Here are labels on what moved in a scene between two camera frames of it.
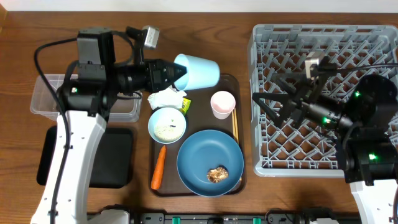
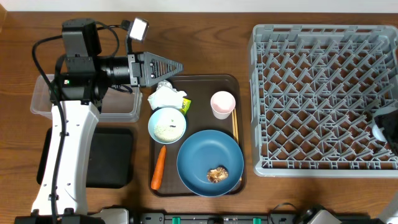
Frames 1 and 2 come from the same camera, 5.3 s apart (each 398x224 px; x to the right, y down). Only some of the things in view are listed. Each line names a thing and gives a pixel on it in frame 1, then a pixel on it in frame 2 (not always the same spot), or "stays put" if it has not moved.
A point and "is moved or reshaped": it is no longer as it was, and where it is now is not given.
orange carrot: x=159 y=170 stays put
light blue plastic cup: x=200 y=72 is moved or reshaped
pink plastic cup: x=222 y=103 stays put
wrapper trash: x=167 y=97 stays put
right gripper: x=292 y=106 to x=391 y=122
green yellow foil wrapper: x=186 y=104 stays put
